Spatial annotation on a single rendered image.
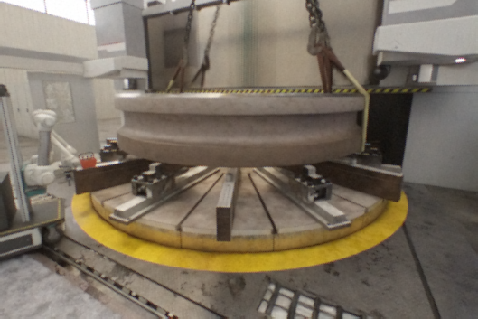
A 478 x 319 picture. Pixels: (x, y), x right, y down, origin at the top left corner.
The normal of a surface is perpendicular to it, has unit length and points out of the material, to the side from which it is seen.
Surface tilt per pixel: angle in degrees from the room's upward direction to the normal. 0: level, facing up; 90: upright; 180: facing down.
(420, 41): 90
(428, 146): 90
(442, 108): 90
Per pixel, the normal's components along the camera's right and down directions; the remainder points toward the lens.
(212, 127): -0.15, 0.19
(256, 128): 0.08, 0.19
